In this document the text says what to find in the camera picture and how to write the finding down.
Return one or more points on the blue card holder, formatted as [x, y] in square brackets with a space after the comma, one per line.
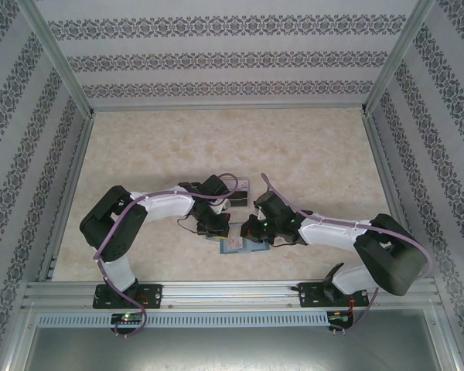
[255, 249]

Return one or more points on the grey metal sheet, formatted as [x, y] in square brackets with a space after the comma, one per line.
[232, 348]

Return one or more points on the left green circuit board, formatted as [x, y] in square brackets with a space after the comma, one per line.
[127, 318]

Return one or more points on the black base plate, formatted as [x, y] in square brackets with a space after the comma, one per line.
[309, 297]
[151, 295]

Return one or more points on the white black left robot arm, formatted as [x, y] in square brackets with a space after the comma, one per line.
[166, 206]

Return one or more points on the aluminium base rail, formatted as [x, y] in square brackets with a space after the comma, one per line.
[224, 295]

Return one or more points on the clear acrylic card stand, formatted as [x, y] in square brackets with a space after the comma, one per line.
[250, 193]

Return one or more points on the white card pink marks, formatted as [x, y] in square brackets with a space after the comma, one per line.
[235, 243]

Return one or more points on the green circuit board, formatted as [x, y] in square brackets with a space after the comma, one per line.
[127, 318]
[338, 316]

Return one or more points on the aluminium side rail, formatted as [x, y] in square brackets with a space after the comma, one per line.
[386, 174]
[76, 162]

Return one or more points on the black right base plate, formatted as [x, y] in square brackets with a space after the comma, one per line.
[309, 297]

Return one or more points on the right green circuit board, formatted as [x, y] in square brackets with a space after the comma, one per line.
[338, 316]

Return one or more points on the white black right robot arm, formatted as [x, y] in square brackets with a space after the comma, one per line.
[332, 233]

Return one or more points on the aluminium frame post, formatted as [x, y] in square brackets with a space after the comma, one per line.
[394, 62]
[62, 65]

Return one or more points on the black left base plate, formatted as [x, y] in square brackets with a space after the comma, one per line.
[151, 295]

